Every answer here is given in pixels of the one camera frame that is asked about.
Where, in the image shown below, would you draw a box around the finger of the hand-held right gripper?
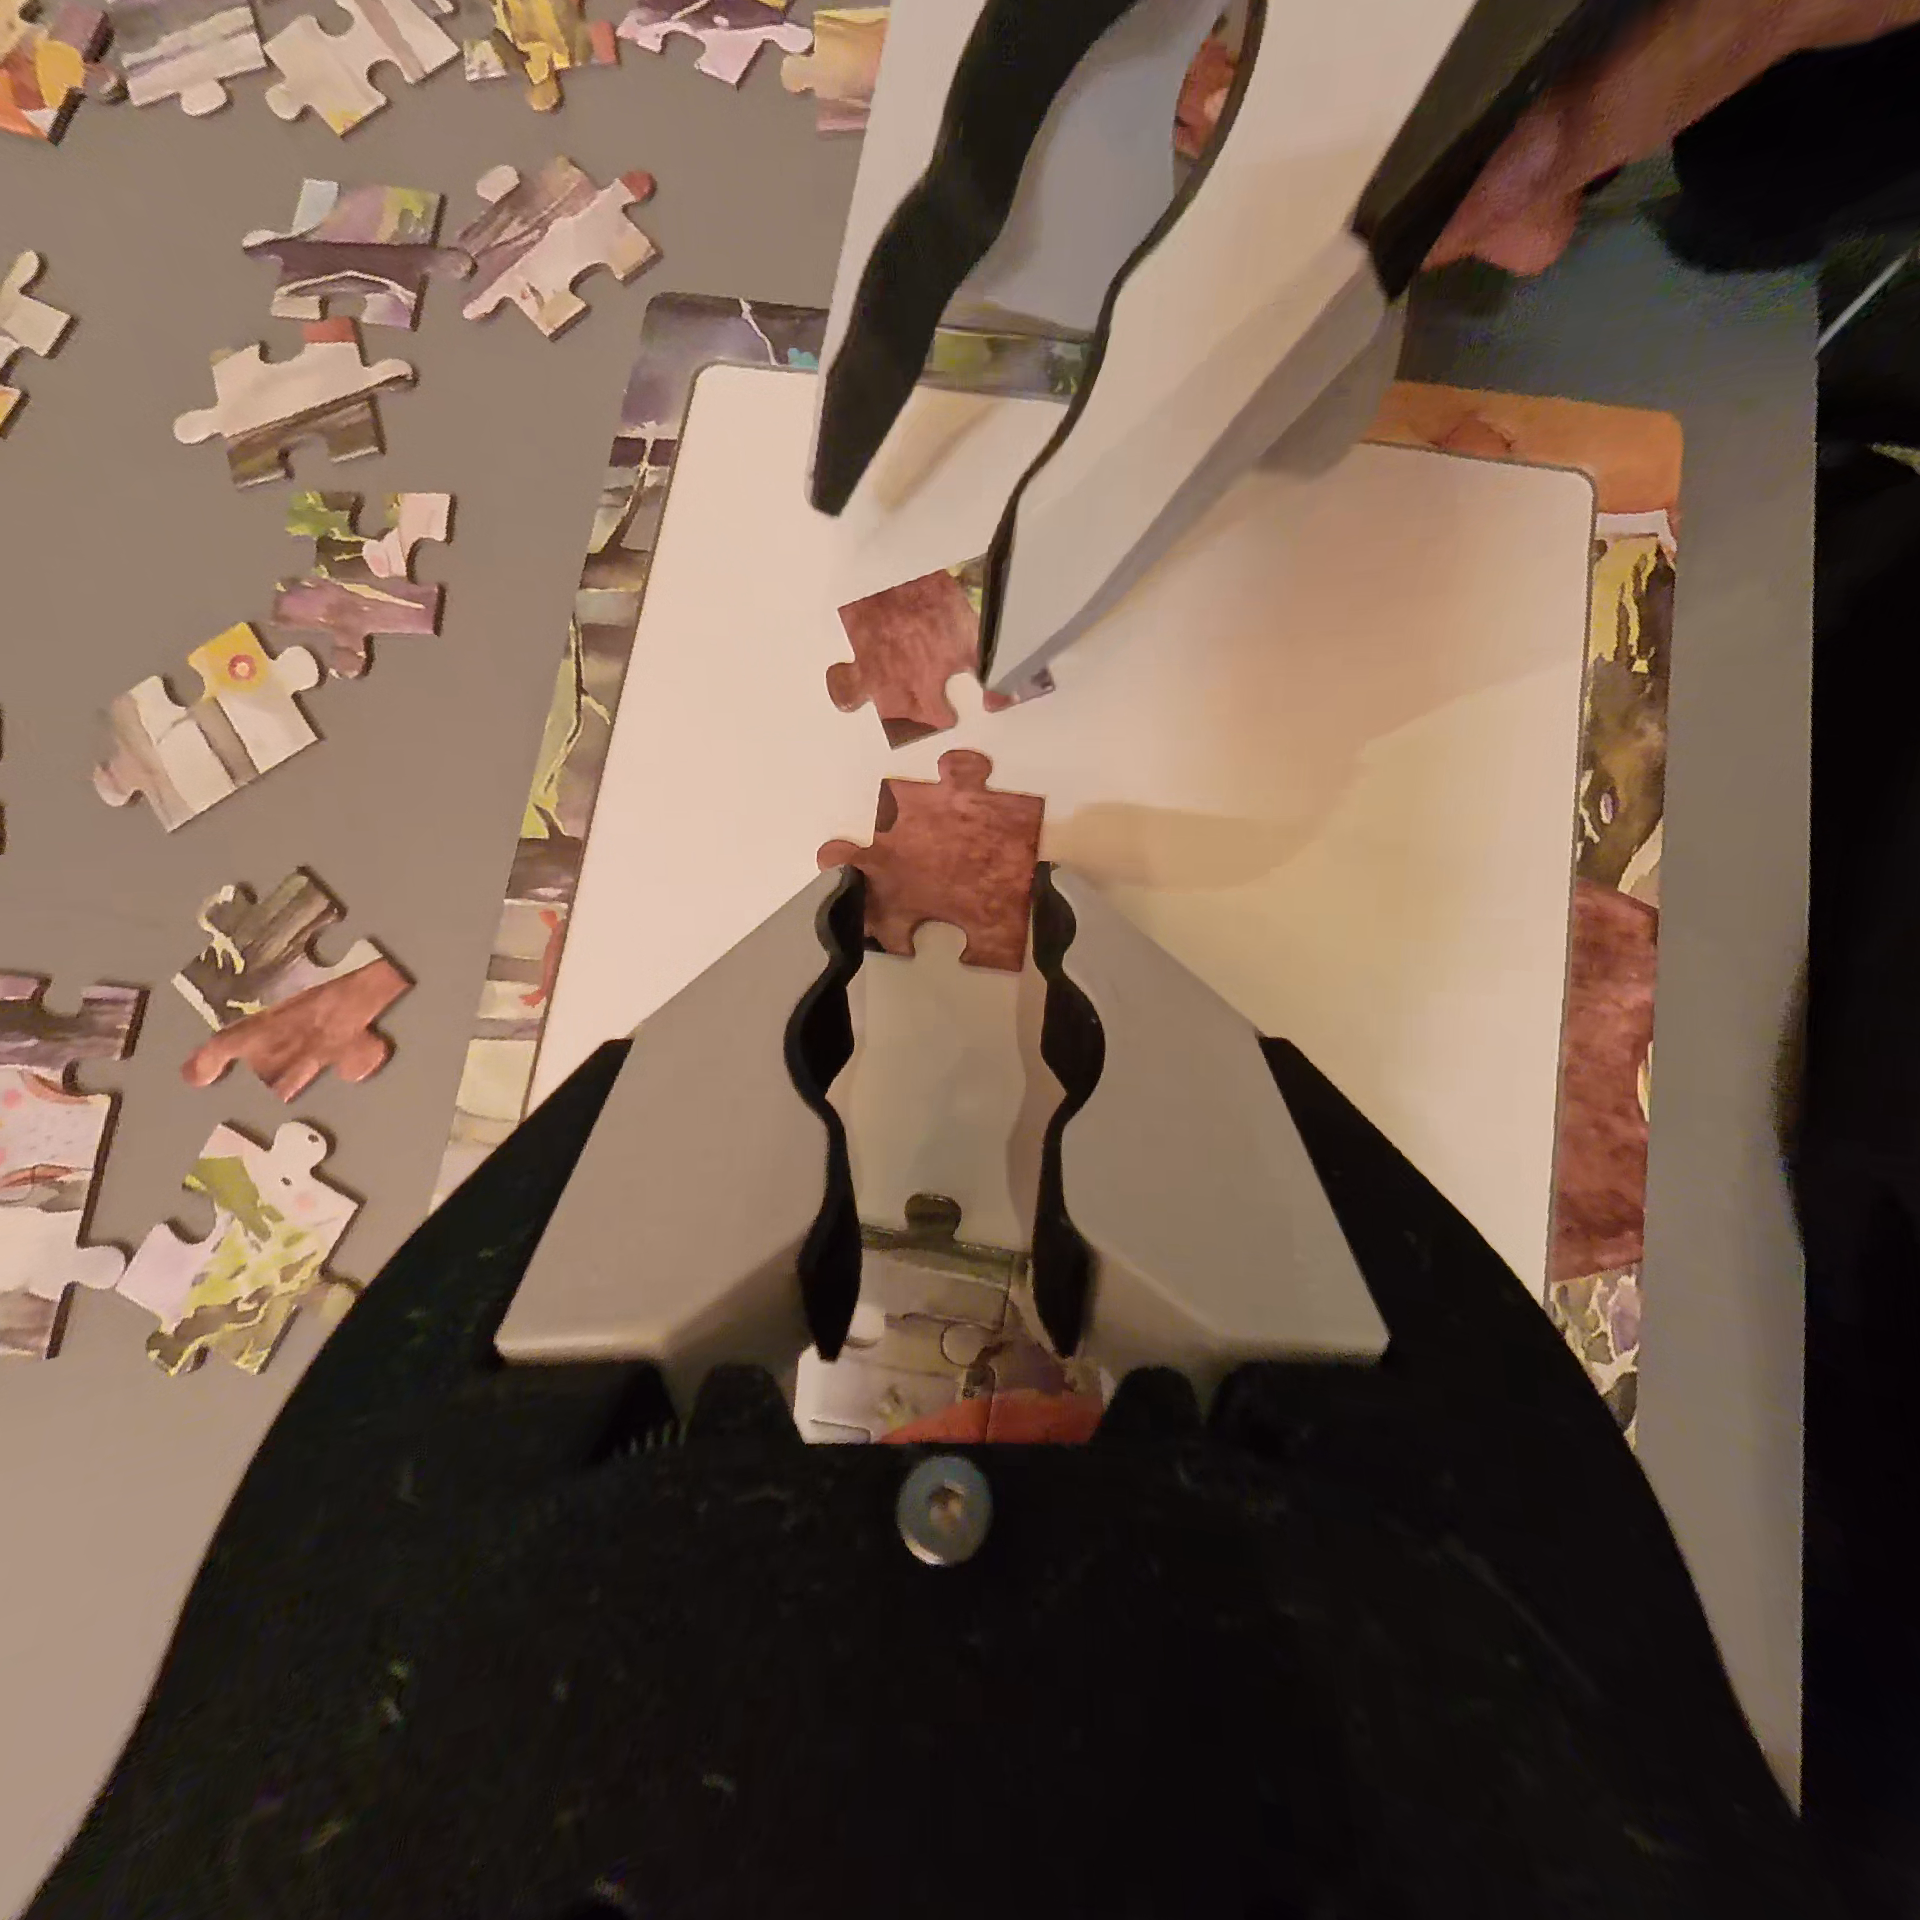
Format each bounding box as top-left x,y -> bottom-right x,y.
976,0 -> 1589,709
806,0 -> 1269,518

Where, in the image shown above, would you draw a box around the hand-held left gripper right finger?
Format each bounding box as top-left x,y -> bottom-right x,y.
1027,863 -> 1393,1374

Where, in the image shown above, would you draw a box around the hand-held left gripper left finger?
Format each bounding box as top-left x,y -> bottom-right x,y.
494,870 -> 874,1372

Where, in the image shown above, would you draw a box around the plain brown puzzle piece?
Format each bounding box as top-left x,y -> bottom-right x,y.
817,750 -> 1049,971

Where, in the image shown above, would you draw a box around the printed frame puzzle tray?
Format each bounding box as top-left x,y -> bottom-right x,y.
427,292 -> 1682,1450

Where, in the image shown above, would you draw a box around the brown and green puzzle piece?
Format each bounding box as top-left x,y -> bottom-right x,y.
825,569 -> 1059,747

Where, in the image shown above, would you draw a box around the person's right hand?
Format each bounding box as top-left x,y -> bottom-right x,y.
1419,0 -> 1817,282

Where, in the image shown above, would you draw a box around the assembled grey puzzle section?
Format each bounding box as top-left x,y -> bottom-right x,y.
792,1193 -> 1114,1448

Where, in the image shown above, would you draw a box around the scattered loose puzzle pieces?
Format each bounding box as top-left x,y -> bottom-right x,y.
0,0 -> 901,1379

